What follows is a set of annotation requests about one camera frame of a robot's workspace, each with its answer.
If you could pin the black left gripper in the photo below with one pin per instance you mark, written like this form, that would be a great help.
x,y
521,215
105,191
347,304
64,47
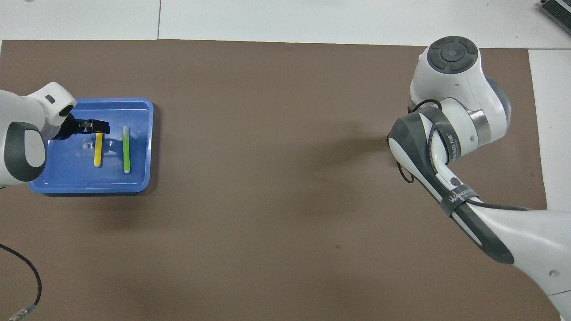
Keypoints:
x,y
69,127

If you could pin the yellow pen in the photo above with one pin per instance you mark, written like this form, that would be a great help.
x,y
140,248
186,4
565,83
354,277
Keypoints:
x,y
98,151

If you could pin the green pen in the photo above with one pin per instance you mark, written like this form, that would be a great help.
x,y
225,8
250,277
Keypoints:
x,y
126,151

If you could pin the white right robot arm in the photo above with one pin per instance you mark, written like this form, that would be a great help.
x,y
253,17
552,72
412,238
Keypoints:
x,y
455,84

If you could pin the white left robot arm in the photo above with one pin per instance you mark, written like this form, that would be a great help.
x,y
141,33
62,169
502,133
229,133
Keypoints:
x,y
22,129

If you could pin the blue plastic tray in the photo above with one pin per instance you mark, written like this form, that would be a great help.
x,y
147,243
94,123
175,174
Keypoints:
x,y
80,178

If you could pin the brown table mat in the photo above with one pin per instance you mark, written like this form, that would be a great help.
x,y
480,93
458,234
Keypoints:
x,y
267,200

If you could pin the grey ribbed device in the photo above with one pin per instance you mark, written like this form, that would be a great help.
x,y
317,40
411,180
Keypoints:
x,y
557,11

